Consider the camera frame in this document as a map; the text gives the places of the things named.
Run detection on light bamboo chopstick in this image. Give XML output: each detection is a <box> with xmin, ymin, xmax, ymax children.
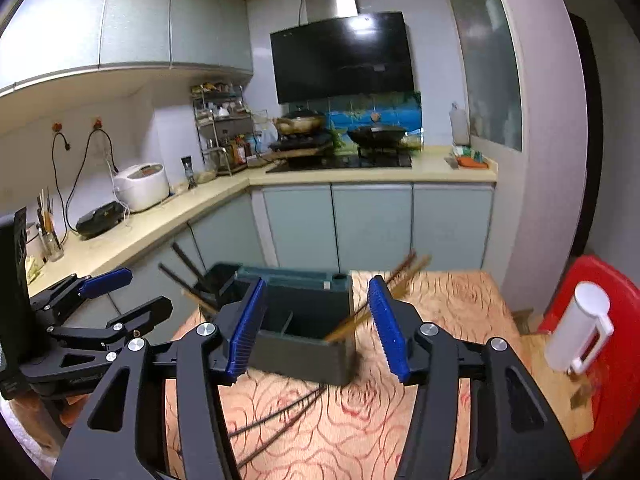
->
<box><xmin>324</xmin><ymin>252</ymin><xmax>432</xmax><ymax>344</ymax></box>

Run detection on dark wenge chopstick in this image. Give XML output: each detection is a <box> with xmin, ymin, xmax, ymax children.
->
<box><xmin>157</xmin><ymin>263</ymin><xmax>218</xmax><ymax>309</ymax></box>

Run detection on tan wooden chopstick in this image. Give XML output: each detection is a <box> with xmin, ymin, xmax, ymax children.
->
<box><xmin>181</xmin><ymin>289</ymin><xmax>218</xmax><ymax>315</ymax></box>

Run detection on glass jar with utensils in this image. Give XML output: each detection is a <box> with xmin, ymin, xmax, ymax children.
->
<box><xmin>37</xmin><ymin>188</ymin><xmax>64</xmax><ymax>262</ymax></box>

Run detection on black sandwich maker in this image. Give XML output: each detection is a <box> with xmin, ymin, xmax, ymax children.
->
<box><xmin>75</xmin><ymin>200</ymin><xmax>126</xmax><ymax>240</ymax></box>

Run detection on dark green utensil holder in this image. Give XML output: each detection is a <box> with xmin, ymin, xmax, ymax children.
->
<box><xmin>195</xmin><ymin>262</ymin><xmax>357</xmax><ymax>387</ymax></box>

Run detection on black chopstick in holder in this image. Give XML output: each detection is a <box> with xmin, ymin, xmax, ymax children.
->
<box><xmin>171</xmin><ymin>242</ymin><xmax>204</xmax><ymax>282</ymax></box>

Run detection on rose patterned tablecloth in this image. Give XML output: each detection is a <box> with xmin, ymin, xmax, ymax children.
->
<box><xmin>164</xmin><ymin>268</ymin><xmax>547</xmax><ymax>480</ymax></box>

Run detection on dark brown chopstick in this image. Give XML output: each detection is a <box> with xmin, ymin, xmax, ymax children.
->
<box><xmin>238</xmin><ymin>385</ymin><xmax>326</xmax><ymax>469</ymax></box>

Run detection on white rice cooker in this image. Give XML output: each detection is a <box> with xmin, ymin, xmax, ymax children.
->
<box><xmin>114</xmin><ymin>162</ymin><xmax>170</xmax><ymax>214</ymax></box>

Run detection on wooden board on chair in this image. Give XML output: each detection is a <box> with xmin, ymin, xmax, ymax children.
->
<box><xmin>520</xmin><ymin>334</ymin><xmax>594</xmax><ymax>440</ymax></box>

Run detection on white electric kettle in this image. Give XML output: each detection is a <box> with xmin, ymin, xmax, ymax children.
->
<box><xmin>544</xmin><ymin>281</ymin><xmax>614</xmax><ymax>375</ymax></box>

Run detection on small amber glass bottle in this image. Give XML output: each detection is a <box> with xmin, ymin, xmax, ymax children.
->
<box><xmin>570</xmin><ymin>375</ymin><xmax>600</xmax><ymax>410</ymax></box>

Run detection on metal spice rack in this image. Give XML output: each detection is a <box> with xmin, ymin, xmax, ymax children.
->
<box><xmin>190</xmin><ymin>82</ymin><xmax>255</xmax><ymax>176</ymax></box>

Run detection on black wok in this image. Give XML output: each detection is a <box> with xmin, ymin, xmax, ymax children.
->
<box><xmin>347</xmin><ymin>125</ymin><xmax>407</xmax><ymax>150</ymax></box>

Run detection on red plastic chair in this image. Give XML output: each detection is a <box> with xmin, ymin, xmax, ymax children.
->
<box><xmin>539</xmin><ymin>256</ymin><xmax>639</xmax><ymax>472</ymax></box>

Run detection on brown clay pot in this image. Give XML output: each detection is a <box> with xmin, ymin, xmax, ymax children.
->
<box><xmin>273</xmin><ymin>115</ymin><xmax>326</xmax><ymax>136</ymax></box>

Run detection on white plastic jug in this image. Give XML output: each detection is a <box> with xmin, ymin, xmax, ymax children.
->
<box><xmin>449</xmin><ymin>102</ymin><xmax>471</xmax><ymax>146</ymax></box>

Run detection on black range hood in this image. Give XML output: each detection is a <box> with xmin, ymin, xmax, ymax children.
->
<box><xmin>270</xmin><ymin>12</ymin><xmax>414</xmax><ymax>104</ymax></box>

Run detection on black power cable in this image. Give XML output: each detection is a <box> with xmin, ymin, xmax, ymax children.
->
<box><xmin>51</xmin><ymin>119</ymin><xmax>121</xmax><ymax>233</ymax></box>

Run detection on upper wall cabinets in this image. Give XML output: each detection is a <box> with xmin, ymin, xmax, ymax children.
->
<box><xmin>1</xmin><ymin>0</ymin><xmax>253</xmax><ymax>92</ymax></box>

